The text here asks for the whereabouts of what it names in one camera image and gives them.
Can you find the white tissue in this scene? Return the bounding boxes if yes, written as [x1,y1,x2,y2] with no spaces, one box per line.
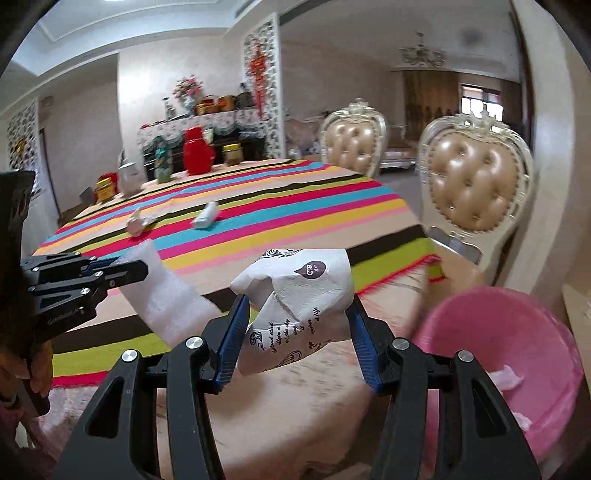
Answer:
[488,365,532,432]

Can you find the white foam sheet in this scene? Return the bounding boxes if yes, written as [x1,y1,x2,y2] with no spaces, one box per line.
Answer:
[113,240,222,348]

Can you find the printed white paper bag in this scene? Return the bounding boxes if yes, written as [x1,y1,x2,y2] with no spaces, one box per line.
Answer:
[230,248,355,376]

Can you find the cream paper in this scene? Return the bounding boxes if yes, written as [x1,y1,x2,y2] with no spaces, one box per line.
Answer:
[125,207,157,238]

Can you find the person's left hand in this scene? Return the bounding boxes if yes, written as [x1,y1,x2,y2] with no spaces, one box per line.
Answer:
[1,339,53,411]

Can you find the yellow lid jar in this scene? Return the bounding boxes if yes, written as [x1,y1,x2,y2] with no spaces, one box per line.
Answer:
[95,180,116,203]

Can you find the red gift bag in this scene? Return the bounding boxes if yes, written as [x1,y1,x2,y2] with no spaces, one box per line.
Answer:
[97,172,118,189]

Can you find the pink plastic basin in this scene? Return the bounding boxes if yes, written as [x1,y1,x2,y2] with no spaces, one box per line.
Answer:
[414,286,584,462]

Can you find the white ceramic teapot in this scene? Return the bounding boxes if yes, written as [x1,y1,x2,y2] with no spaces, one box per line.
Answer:
[117,162,143,197]

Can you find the striped colourful tablecloth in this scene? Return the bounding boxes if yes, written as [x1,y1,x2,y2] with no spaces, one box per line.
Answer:
[39,160,444,387]

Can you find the teal floral vase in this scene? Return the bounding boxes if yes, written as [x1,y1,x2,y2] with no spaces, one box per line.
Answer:
[154,136,173,183]

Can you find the red thermos jug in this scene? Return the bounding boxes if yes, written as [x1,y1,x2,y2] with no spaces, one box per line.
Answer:
[183,126,215,176]

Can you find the glass jar brown contents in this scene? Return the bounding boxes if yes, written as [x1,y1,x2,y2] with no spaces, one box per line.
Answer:
[222,143,243,166]

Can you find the flower bouquet in vase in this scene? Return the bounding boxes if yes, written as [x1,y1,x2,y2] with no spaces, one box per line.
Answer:
[173,75,204,116]

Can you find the piano with lace cover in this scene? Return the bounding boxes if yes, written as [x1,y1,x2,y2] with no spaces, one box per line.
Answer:
[136,108,266,180]

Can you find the near beige tufted chair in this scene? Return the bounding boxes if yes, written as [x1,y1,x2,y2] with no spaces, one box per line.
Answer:
[418,112,535,285]

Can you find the beige tufted chair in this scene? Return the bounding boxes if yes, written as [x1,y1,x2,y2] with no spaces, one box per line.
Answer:
[318,98,389,178]
[418,112,535,285]

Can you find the red chinese knot ornament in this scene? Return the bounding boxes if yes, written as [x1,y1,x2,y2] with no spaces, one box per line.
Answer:
[249,43,266,119]

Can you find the far beige tufted chair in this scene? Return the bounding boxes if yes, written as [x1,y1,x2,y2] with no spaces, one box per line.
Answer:
[318,98,389,178]

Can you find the brown curtains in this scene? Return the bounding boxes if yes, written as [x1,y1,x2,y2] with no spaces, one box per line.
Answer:
[403,70,460,140]

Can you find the chandelier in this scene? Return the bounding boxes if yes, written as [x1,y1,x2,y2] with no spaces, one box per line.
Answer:
[400,31,447,68]

